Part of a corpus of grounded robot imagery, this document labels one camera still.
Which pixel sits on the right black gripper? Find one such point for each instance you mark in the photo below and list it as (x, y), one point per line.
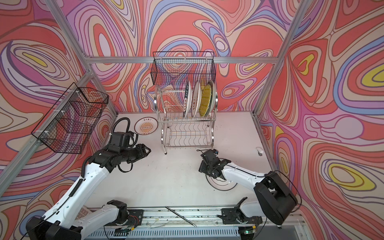
(202, 168)

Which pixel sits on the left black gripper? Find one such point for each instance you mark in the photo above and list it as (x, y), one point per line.
(142, 152)

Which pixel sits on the white black-rim plate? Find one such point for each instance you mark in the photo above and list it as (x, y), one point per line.
(220, 184)

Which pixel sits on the orange sunburst plate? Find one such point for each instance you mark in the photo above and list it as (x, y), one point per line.
(196, 98)
(146, 126)

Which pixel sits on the light green flower plate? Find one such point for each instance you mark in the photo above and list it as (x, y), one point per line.
(213, 98)

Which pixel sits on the yellow woven pattern plate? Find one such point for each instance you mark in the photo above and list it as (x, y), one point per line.
(206, 100)

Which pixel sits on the dark green rim plate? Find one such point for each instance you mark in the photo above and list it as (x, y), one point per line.
(188, 99)

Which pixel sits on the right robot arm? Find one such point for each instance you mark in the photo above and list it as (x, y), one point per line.
(274, 200)

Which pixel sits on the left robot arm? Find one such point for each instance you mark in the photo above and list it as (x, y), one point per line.
(60, 223)

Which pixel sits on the silver two-tier dish rack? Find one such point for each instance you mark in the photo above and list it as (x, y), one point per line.
(179, 132)

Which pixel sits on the small white clip object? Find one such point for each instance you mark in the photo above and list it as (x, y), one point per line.
(260, 151)

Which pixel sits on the black thin rod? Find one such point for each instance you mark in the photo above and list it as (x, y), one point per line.
(180, 216)

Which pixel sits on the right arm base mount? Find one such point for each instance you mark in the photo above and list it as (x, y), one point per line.
(231, 216)

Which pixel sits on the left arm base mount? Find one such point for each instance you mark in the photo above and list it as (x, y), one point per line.
(134, 219)

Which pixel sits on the black wire basket left wall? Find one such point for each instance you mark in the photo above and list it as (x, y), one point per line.
(79, 111)

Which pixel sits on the black wire basket wall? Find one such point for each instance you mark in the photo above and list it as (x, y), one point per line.
(177, 68)
(79, 111)

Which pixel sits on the black wire basket back wall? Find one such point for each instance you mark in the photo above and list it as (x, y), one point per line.
(177, 68)

